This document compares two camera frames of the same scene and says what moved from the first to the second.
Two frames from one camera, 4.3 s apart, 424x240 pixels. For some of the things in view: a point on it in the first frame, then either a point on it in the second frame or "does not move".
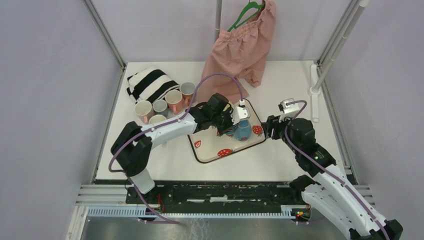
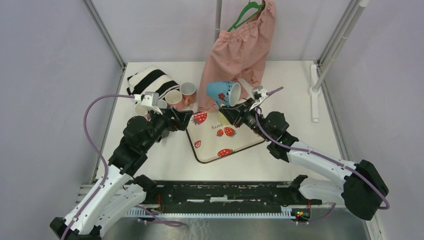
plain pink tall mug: x=175 y=101 does not move
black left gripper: x=230 y=126 → x=182 y=117
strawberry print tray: x=207 y=145 does not move
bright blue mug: x=242 y=132 → x=228 y=93
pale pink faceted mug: x=144 y=110 does not move
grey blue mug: x=160 y=107 does not move
